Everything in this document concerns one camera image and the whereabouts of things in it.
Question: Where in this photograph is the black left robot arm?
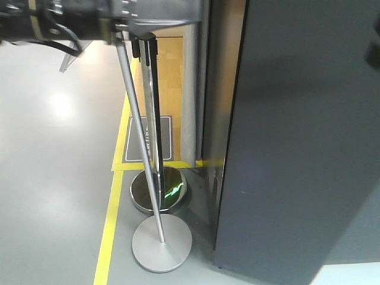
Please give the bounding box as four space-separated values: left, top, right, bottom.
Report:
1 1 115 56

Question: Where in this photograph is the open fridge door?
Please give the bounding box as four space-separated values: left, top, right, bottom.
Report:
214 1 379 284

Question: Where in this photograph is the grey floor mat sign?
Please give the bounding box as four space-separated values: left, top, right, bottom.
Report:
122 115 174 163

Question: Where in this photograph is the matte silver stanchion post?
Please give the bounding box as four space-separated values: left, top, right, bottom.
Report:
116 34 192 273

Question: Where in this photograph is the chrome stanchion post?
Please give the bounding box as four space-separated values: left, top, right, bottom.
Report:
132 33 187 213

